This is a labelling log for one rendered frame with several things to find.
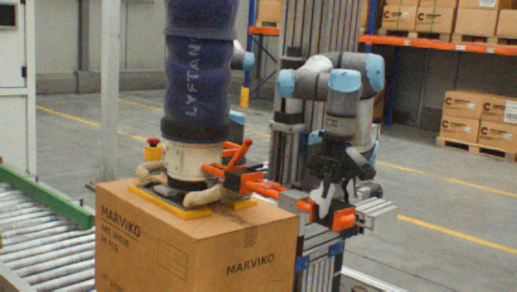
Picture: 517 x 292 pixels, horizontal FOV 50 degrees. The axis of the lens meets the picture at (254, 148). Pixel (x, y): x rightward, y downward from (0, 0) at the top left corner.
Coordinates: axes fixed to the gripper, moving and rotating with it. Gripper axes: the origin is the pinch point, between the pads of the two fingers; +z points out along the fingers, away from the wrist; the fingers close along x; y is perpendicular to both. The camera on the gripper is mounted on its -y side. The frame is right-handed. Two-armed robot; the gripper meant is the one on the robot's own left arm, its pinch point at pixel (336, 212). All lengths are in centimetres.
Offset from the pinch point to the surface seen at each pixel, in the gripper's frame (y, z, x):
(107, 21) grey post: 390, -33, -139
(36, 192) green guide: 229, 63, -12
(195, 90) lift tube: 53, -23, 7
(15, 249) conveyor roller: 170, 69, 21
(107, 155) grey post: 387, 91, -140
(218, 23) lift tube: 50, -44, 2
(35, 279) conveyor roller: 134, 68, 25
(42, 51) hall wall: 1020, 48, -329
